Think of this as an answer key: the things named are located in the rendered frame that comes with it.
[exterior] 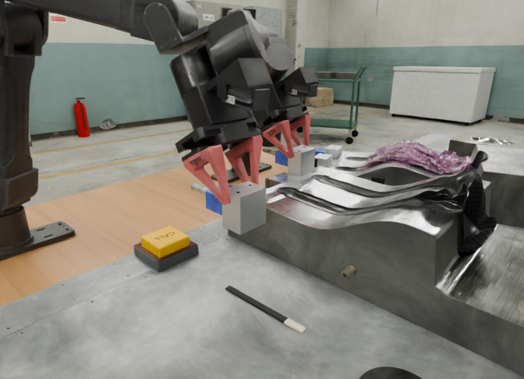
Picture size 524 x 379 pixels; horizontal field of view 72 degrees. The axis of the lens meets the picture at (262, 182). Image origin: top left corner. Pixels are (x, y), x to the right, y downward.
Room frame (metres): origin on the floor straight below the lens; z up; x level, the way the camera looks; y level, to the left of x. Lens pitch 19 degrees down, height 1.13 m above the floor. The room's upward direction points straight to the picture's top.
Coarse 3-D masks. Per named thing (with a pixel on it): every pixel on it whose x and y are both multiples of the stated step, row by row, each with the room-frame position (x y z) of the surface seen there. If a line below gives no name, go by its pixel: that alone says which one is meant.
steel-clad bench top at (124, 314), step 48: (432, 144) 1.40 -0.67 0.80; (192, 240) 0.61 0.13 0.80; (240, 240) 0.61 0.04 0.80; (48, 288) 0.46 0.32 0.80; (96, 288) 0.46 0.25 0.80; (144, 288) 0.46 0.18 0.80; (192, 288) 0.46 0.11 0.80; (240, 288) 0.46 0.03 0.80; (288, 288) 0.46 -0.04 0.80; (336, 288) 0.46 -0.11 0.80; (0, 336) 0.36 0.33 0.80; (48, 336) 0.36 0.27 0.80; (96, 336) 0.36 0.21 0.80; (144, 336) 0.36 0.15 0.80; (192, 336) 0.36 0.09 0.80; (240, 336) 0.36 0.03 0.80; (288, 336) 0.36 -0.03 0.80; (336, 336) 0.36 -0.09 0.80; (384, 336) 0.36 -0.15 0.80; (432, 336) 0.36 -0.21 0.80
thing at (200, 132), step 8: (184, 96) 0.49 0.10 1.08; (184, 104) 0.50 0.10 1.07; (192, 120) 0.48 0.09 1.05; (240, 120) 0.49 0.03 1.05; (248, 120) 0.50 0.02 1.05; (200, 128) 0.44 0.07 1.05; (208, 128) 0.44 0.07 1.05; (216, 128) 0.45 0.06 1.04; (248, 128) 0.50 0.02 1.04; (192, 136) 0.44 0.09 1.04; (200, 136) 0.43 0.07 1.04; (208, 136) 0.45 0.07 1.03; (176, 144) 0.47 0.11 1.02; (184, 144) 0.46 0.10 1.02; (192, 144) 0.48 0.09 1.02
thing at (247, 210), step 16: (208, 192) 0.47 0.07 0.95; (240, 192) 0.44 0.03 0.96; (256, 192) 0.45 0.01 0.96; (208, 208) 0.47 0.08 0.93; (224, 208) 0.45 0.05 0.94; (240, 208) 0.43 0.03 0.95; (256, 208) 0.45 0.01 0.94; (224, 224) 0.45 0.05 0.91; (240, 224) 0.43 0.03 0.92; (256, 224) 0.45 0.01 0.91
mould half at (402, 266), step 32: (320, 192) 0.64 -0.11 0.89; (416, 192) 0.54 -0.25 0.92; (288, 224) 0.53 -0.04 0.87; (320, 224) 0.51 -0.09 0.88; (352, 224) 0.46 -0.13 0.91; (384, 224) 0.42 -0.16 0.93; (416, 224) 0.40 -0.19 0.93; (448, 224) 0.41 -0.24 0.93; (288, 256) 0.53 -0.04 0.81; (320, 256) 0.49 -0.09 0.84; (352, 256) 0.45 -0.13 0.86; (384, 256) 0.42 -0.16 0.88; (416, 256) 0.39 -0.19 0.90; (448, 256) 0.41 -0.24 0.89; (480, 256) 0.45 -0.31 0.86; (512, 256) 0.45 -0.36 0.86; (352, 288) 0.45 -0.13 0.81; (384, 288) 0.42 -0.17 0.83; (416, 288) 0.39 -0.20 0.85; (448, 288) 0.38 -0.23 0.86; (480, 288) 0.38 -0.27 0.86; (512, 288) 0.38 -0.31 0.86; (416, 320) 0.38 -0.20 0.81; (448, 320) 0.36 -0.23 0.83; (480, 320) 0.34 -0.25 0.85; (512, 320) 0.32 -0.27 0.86; (480, 352) 0.33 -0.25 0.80; (512, 352) 0.31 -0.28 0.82
